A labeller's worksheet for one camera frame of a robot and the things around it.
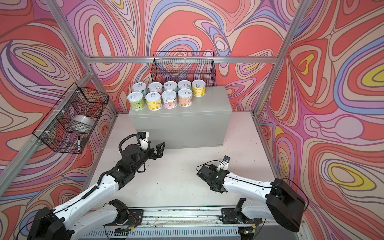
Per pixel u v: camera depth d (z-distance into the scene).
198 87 0.77
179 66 0.92
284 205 0.41
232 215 0.73
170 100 0.72
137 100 0.71
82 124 0.70
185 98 0.72
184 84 0.78
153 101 0.70
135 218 0.72
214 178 0.62
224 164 0.73
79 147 0.71
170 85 0.77
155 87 0.77
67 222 0.41
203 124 0.88
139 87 0.77
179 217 0.75
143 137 0.66
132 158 0.59
